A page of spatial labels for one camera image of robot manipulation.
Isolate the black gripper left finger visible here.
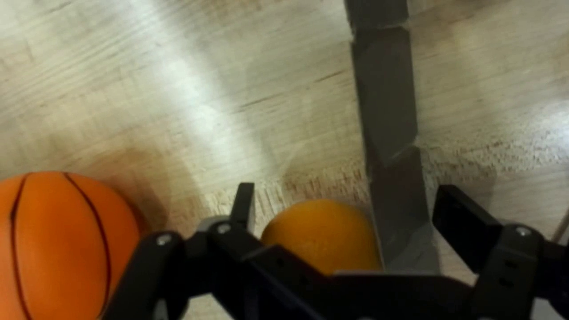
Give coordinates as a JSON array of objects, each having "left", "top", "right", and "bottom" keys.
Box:
[{"left": 102, "top": 181, "right": 335, "bottom": 320}]

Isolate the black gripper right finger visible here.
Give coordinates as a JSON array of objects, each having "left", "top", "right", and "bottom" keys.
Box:
[{"left": 433, "top": 182, "right": 569, "bottom": 320}]

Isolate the orange fruit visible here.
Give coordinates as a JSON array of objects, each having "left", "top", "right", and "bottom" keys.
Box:
[{"left": 260, "top": 197, "right": 385, "bottom": 277}]

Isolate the orange mini basketball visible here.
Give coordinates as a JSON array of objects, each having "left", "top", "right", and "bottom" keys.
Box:
[{"left": 0, "top": 170, "right": 145, "bottom": 320}]

